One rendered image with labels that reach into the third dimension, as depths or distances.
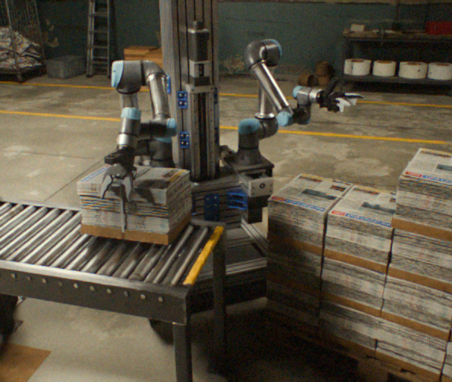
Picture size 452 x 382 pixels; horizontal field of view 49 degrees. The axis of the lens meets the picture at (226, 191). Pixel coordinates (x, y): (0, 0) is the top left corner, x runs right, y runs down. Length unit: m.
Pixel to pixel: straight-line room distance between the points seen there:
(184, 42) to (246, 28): 6.26
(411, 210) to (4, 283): 1.60
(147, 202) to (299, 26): 7.08
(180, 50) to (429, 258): 1.56
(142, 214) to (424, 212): 1.10
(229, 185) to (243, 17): 6.37
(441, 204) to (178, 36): 1.51
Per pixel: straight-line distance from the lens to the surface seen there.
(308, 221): 2.28
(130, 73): 2.31
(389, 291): 2.31
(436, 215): 2.09
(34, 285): 2.00
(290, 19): 8.76
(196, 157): 2.74
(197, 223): 2.17
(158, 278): 1.84
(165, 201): 1.88
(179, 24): 2.66
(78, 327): 2.97
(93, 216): 2.04
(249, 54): 2.63
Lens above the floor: 1.81
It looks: 24 degrees down
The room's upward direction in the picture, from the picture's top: 1 degrees counter-clockwise
